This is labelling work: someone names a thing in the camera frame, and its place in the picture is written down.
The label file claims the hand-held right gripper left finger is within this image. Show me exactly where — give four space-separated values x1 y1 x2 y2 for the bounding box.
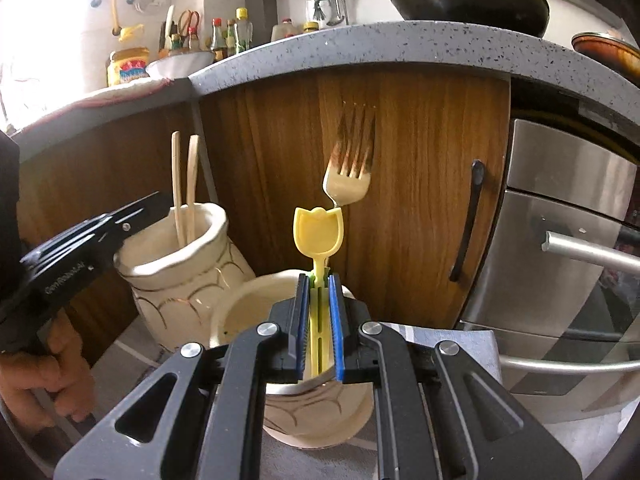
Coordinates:
52 274 313 480

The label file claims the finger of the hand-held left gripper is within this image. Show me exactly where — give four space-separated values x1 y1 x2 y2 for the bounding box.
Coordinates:
106 191 175 257

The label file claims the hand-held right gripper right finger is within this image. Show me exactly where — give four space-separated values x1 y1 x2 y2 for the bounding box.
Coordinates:
327 272 583 480

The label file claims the pale wooden chopstick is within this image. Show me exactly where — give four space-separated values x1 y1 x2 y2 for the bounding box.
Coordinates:
171 131 183 243

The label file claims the pair of wooden chopsticks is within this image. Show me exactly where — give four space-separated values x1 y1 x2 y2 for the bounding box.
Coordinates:
186 135 200 241

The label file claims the yellow plastic spoon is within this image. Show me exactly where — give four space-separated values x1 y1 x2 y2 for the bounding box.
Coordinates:
293 206 346 378

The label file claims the white ceramic utensil holder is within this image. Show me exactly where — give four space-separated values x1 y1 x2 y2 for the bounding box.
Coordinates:
114 202 376 448

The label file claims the person's left hand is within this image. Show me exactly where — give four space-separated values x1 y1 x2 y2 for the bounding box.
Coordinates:
0 310 97 433

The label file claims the wooden cabinet door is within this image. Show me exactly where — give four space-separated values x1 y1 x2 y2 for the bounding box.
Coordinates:
197 67 511 331
10 105 221 361

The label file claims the grey checkered tablecloth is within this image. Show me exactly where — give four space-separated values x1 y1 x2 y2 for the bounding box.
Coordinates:
75 310 501 480

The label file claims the white cloth with pink edge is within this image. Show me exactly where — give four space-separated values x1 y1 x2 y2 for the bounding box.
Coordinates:
70 77 168 107

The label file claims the white bowl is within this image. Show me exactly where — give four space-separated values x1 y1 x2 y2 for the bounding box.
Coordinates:
145 50 216 81

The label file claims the red cap sauce bottle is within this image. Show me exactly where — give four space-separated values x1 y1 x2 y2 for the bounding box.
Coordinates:
210 18 226 61

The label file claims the yellow cap oil bottle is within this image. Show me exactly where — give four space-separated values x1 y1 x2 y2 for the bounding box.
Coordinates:
235 7 253 53

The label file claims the stainless steel oven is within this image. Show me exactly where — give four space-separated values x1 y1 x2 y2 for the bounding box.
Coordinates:
457 117 640 423

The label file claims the white plastic jug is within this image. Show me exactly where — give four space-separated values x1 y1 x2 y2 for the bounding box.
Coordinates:
271 18 296 43

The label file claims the grey speckled kitchen countertop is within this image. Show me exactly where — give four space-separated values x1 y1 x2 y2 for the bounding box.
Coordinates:
10 20 640 136

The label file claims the copper frying pan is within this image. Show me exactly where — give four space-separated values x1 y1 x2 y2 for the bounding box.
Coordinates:
571 30 640 88

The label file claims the black cabinet handle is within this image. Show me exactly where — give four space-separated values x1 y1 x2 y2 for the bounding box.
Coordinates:
448 159 486 283

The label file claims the silver oven door handle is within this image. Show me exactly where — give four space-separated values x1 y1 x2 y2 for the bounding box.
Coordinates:
540 230 640 281

